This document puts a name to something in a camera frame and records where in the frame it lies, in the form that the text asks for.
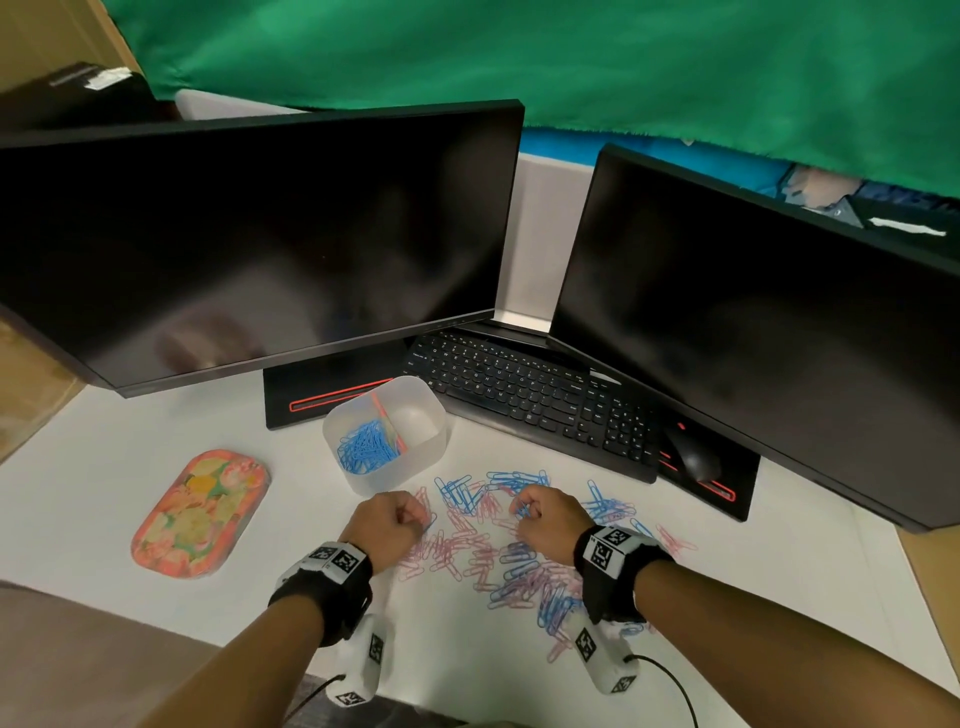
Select pile of blue pink paperclips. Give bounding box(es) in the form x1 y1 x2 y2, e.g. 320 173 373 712
397 468 699 665

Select person's left forearm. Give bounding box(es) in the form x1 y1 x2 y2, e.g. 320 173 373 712
142 596 328 728

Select green cloth backdrop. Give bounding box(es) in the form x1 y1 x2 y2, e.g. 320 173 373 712
101 0 960 200

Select blue partition panel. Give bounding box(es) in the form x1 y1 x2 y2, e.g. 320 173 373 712
521 127 796 198

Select black red-trimmed desk mat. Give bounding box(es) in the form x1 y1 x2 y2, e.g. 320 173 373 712
263 337 410 431

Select person's right forearm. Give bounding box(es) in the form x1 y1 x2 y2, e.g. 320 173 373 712
637 558 960 728

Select translucent plastic divided container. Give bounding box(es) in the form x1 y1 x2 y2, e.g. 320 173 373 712
322 374 455 498

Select person's left hand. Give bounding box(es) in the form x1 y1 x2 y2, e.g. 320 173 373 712
341 491 438 577

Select black computer tower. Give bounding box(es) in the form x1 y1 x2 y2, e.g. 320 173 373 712
0 61 181 136

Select black computer monitor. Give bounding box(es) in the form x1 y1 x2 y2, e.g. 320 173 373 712
547 144 960 534
0 99 525 399

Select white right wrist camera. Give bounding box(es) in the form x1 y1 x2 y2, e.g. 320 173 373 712
573 622 639 695

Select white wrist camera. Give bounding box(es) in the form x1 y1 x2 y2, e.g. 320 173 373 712
326 613 395 709
573 622 639 695

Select right wristband with marker tags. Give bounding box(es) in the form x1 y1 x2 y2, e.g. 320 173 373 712
573 524 676 625

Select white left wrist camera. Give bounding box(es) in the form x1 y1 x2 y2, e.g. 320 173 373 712
326 613 395 709

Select black camera cable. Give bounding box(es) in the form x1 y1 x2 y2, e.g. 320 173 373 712
622 653 700 728
284 674 348 725

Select wristband with marker tags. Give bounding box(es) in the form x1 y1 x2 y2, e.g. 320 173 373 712
268 541 375 648
573 524 676 625

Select left wristband with marker tags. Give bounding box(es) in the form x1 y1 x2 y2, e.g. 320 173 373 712
268 541 375 648

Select black computer mouse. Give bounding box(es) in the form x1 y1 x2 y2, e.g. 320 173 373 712
667 427 723 485

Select heap of sorted blue paperclips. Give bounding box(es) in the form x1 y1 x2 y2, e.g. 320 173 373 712
335 418 399 475

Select black equipment white labels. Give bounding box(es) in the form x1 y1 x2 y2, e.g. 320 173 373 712
851 196 960 260

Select floral orange tin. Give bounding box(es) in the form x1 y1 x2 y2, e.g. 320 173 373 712
131 448 271 580

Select black keyboard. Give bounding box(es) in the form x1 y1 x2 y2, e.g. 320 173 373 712
401 329 665 484

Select person's right hand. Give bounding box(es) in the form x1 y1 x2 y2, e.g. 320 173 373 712
509 485 598 568

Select black right camera cable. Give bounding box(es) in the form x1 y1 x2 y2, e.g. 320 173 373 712
622 653 700 728

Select black left camera cable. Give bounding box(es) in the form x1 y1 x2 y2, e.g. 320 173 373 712
284 674 348 725

